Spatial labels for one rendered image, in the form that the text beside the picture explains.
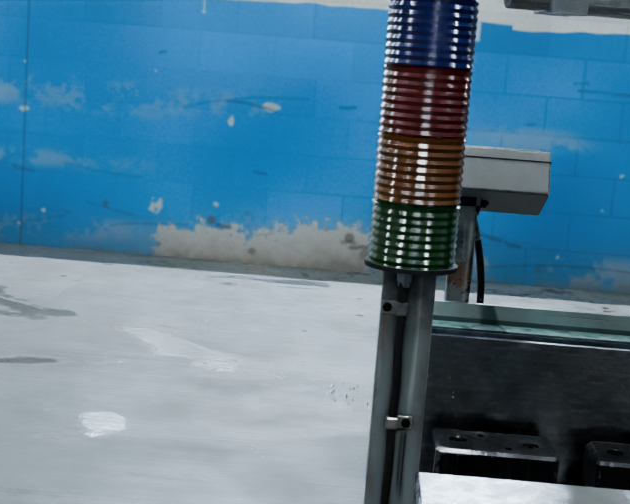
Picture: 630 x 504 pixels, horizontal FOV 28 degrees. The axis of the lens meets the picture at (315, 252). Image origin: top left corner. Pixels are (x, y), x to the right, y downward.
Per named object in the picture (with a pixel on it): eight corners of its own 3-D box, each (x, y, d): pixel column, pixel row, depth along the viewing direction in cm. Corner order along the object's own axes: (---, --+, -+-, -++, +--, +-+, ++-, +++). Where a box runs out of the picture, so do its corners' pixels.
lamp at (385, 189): (457, 199, 88) (463, 135, 87) (463, 210, 82) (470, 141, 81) (372, 192, 88) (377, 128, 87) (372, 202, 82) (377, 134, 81)
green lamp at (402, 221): (451, 262, 88) (457, 199, 88) (457, 277, 82) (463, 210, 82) (366, 255, 89) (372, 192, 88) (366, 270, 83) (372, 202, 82)
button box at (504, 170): (539, 216, 139) (541, 172, 141) (550, 195, 133) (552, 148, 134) (385, 204, 140) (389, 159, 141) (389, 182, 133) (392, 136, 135)
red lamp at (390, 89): (463, 135, 87) (469, 69, 86) (470, 141, 81) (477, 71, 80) (377, 128, 87) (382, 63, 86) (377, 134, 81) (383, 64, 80)
